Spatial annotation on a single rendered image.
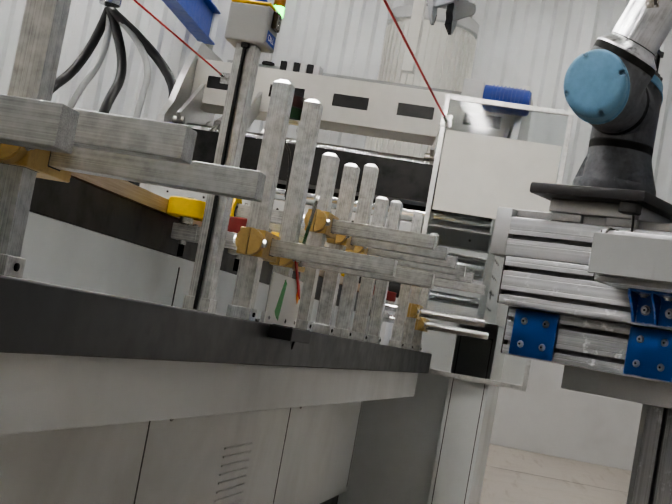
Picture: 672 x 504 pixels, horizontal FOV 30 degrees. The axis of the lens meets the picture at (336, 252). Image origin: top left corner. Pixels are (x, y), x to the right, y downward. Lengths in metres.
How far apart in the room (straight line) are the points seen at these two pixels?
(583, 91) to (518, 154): 2.91
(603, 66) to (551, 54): 9.58
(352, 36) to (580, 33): 2.10
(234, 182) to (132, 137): 0.25
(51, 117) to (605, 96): 1.44
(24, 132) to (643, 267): 1.39
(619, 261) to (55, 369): 0.97
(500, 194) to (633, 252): 2.99
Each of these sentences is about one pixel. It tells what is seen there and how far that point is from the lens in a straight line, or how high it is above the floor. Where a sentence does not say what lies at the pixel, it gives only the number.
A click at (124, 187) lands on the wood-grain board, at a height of 0.89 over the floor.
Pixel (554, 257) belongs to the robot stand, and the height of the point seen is 0.91.
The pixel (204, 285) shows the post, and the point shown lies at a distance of 2.07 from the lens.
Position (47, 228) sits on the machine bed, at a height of 0.78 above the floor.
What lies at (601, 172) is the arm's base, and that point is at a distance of 2.29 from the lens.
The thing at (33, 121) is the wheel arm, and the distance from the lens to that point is 0.87.
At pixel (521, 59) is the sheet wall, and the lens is 11.75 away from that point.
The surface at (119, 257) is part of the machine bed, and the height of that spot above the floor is 0.77.
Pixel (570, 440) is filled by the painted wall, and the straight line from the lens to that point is 11.46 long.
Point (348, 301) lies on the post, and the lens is 3.29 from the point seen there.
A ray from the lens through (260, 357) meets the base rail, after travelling 2.37.
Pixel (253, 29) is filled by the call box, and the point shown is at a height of 1.17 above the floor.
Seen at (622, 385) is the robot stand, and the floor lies 0.71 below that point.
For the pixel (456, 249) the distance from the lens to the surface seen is 5.07.
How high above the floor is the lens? 0.70
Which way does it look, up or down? 4 degrees up
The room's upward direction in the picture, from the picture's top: 10 degrees clockwise
